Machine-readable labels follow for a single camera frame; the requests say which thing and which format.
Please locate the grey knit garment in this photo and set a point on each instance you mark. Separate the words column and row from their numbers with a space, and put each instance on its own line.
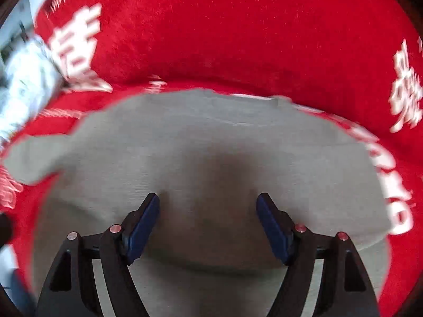
column 198, row 145

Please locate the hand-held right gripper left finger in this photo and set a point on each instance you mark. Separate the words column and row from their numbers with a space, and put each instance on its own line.
column 143, row 228

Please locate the person's blue jeans leg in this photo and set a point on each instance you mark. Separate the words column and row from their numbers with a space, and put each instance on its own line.
column 15, row 290

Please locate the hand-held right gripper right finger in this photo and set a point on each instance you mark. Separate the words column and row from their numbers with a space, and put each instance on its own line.
column 274, row 229

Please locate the white patterned cloth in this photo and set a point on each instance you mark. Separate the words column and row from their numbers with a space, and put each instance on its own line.
column 29, row 82

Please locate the red printed sofa cover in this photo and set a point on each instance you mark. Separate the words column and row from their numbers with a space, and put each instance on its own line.
column 214, row 33

